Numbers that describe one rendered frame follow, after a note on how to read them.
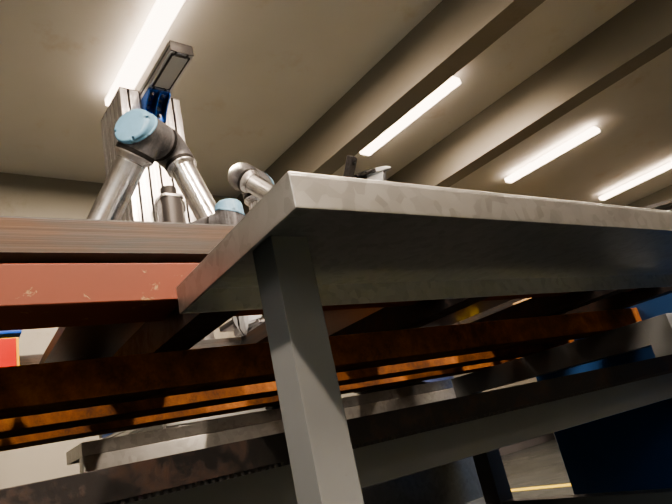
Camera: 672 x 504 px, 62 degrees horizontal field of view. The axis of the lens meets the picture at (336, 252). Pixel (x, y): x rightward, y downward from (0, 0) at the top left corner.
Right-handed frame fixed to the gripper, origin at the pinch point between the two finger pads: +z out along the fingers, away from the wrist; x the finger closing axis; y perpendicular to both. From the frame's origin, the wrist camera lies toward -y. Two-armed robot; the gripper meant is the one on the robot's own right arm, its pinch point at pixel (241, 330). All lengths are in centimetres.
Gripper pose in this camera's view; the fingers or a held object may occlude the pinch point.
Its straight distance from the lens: 142.6
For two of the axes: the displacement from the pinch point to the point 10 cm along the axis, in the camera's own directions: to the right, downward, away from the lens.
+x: -5.3, 3.8, 7.6
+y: 8.2, 0.1, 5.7
